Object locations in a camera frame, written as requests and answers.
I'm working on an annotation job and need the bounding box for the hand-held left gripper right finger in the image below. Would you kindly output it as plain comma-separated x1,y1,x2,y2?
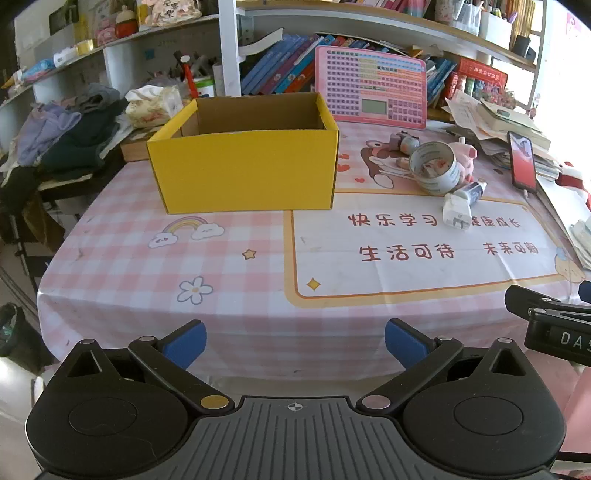
355,318,541,414

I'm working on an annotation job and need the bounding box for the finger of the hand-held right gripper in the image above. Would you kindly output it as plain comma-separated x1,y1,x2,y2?
504,285,566,320

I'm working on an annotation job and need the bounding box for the stack of papers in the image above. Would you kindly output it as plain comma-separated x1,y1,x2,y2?
445,90,561,181

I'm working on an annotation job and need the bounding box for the red book box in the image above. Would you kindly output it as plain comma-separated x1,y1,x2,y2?
455,58,509,100

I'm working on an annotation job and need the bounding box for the clear packing tape roll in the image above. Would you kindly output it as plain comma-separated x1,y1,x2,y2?
409,142,462,195

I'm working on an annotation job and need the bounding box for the row of blue books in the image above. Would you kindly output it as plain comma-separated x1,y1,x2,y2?
240,32,393,95

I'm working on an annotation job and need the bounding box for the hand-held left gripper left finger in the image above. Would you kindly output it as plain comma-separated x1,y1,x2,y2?
53,319,235,414

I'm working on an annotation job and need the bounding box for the red and white plush toy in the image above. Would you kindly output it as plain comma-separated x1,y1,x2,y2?
556,161,591,206

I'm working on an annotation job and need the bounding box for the small white bottle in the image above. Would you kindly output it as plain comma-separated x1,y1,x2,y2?
462,181,488,205

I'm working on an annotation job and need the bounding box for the yellow cardboard box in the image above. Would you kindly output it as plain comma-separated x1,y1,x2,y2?
147,92,340,215

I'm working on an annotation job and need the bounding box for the pink pig plush toy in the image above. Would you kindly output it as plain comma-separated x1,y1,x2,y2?
445,141,478,185

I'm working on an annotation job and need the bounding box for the red smartphone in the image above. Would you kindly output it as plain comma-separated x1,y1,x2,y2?
507,130,539,195

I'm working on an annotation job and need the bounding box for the wooden chessboard box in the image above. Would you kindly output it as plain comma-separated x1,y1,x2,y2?
121,127,162,162

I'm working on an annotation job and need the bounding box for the tissue pack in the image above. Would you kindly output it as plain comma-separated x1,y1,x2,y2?
124,84,184,129

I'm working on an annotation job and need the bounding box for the pile of clothes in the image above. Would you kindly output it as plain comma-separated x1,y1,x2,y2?
0,83,130,185

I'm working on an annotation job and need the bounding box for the dark trash bin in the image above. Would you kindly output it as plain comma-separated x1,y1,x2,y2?
0,302,34,358

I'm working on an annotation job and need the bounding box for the pink learning tablet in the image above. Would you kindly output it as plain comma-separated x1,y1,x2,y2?
315,45,426,130

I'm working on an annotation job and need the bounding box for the red pen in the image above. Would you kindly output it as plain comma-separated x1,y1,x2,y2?
180,55,195,100

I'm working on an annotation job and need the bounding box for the white charger plug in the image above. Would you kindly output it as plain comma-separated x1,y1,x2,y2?
442,191,472,228

